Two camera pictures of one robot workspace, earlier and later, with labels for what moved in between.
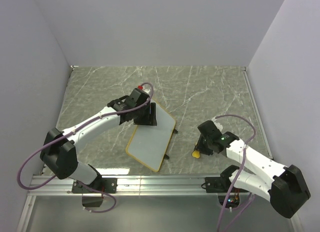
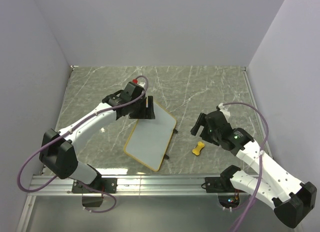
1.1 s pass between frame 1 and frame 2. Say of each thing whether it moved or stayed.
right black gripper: moved
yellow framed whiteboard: stayed
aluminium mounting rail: stayed
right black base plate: stayed
